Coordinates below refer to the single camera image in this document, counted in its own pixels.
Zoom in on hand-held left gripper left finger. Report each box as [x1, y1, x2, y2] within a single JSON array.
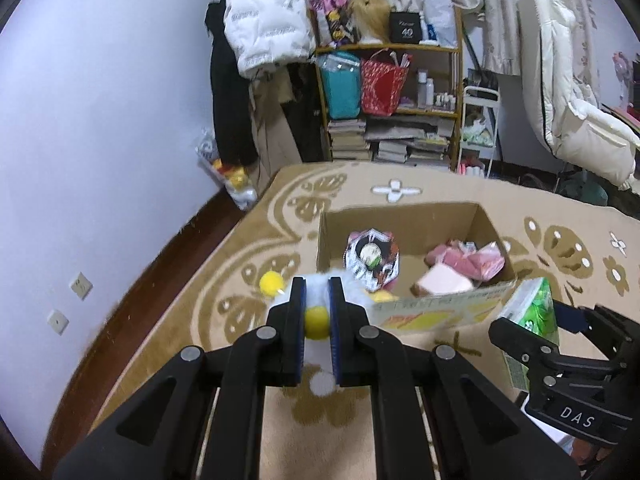
[[52, 276, 307, 480]]

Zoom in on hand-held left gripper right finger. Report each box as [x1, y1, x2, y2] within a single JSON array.
[[327, 276, 583, 480]]

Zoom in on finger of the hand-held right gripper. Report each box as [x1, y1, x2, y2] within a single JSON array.
[[550, 300, 627, 356], [489, 317, 562, 380]]

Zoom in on green tissue pack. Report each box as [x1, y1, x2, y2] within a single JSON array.
[[492, 277, 561, 391]]

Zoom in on white fluffy plush toy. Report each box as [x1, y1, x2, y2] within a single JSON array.
[[259, 267, 373, 396]]

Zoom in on silver snack packet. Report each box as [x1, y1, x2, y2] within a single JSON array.
[[342, 227, 403, 293]]

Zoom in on pink packet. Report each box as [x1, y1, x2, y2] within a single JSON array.
[[424, 240, 506, 281]]

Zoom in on pink swirl plush toy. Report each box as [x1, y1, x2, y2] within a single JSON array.
[[411, 262, 476, 297]]

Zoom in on cardboard box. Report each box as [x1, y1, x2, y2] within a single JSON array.
[[316, 201, 518, 336]]

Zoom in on teal bin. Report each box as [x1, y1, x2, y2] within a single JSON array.
[[557, 177, 611, 207]]

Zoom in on beige patterned rug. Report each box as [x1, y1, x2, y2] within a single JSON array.
[[92, 162, 640, 480]]

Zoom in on plastic bag of toys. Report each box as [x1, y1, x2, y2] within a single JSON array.
[[195, 127, 261, 211]]

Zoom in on tall stack of books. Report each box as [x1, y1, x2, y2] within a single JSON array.
[[327, 117, 373, 162]]

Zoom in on wide pile of books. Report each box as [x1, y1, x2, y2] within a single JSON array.
[[372, 125, 453, 168]]

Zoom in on black hanging clothing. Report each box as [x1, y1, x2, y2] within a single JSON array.
[[282, 62, 326, 163]]

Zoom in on white padded chair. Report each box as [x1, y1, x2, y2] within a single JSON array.
[[516, 0, 640, 191]]

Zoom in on white cart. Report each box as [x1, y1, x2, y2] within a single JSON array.
[[457, 85, 501, 179]]

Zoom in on teal bag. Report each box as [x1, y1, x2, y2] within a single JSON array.
[[317, 51, 363, 121]]

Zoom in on black hanging coat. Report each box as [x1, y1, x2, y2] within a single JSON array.
[[205, 0, 261, 166]]

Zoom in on red bag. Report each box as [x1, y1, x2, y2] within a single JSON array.
[[360, 49, 410, 117]]

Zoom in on group of small bottles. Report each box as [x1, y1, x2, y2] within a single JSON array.
[[416, 70, 458, 111]]

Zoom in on wooden shelf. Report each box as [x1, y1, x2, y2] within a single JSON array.
[[309, 2, 466, 173]]

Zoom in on black box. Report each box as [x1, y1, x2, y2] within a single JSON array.
[[389, 10, 425, 43]]

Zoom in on colourful toy packages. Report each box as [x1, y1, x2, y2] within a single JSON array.
[[310, 0, 358, 46]]

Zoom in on blonde wig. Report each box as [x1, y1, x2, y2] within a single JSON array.
[[347, 0, 392, 43]]

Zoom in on white puffer jacket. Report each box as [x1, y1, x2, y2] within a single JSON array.
[[222, 0, 316, 78]]

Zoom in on white plastic bag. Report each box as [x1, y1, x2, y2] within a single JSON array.
[[422, 0, 458, 43]]

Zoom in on white wall socket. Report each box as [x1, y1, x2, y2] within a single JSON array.
[[46, 308, 70, 335], [69, 271, 93, 300]]

